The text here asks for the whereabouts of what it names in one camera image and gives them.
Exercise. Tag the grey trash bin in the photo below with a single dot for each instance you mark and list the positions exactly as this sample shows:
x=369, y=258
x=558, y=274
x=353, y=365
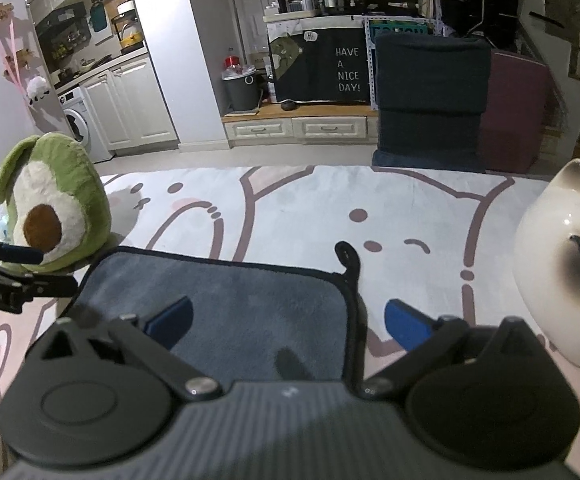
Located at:
x=242, y=92

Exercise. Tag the teal hanging bag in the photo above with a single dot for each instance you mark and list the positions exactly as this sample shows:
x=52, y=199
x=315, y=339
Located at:
x=97, y=15

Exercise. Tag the wooden platform with white drawers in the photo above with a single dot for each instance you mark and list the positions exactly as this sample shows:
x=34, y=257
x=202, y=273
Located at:
x=315, y=122

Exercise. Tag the white storage shelf rack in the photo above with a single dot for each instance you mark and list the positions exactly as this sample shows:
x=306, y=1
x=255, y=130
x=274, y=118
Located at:
x=290, y=2

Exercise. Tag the blue plastic crate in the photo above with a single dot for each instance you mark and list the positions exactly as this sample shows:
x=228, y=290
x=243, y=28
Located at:
x=399, y=27

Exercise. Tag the white washing machine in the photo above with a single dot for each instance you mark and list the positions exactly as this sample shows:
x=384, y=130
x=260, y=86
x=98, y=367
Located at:
x=82, y=120

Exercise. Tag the maroon cushion block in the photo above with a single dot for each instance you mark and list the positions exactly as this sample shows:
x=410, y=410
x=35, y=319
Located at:
x=519, y=110

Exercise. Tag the printed cartoon blanket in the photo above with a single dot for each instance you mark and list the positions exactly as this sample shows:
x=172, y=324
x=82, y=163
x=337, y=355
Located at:
x=295, y=210

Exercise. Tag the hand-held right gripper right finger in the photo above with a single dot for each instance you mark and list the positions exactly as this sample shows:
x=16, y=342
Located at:
x=403, y=327

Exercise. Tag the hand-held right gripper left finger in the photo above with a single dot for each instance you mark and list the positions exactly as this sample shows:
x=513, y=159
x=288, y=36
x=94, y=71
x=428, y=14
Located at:
x=171, y=321

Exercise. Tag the white cat figure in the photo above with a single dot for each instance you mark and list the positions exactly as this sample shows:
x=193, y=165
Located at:
x=549, y=270

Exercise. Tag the black printed cloth cover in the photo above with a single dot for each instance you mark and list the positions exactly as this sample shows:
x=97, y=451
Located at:
x=320, y=65

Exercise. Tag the white sheep wall plush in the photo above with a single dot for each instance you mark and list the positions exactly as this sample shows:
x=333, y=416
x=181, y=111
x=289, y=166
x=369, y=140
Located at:
x=39, y=89

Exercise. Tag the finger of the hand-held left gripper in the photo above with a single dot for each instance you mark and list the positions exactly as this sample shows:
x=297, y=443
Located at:
x=22, y=254
x=35, y=290

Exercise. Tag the white kitchen cabinet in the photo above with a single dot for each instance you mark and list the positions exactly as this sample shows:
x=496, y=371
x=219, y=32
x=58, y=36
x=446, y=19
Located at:
x=130, y=100

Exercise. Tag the green avocado plush toy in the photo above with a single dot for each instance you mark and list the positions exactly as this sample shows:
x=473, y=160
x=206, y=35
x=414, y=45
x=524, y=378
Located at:
x=55, y=195

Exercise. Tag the black range hood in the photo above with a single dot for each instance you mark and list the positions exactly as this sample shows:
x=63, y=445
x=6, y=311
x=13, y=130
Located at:
x=62, y=22

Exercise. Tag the grey towel with black edge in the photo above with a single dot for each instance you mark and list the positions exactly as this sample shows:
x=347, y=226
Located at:
x=250, y=310

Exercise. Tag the dark folding floor chair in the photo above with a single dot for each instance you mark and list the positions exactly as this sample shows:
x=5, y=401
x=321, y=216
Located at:
x=429, y=90

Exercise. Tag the small dark round object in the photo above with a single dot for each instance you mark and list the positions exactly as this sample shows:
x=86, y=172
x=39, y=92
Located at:
x=288, y=105

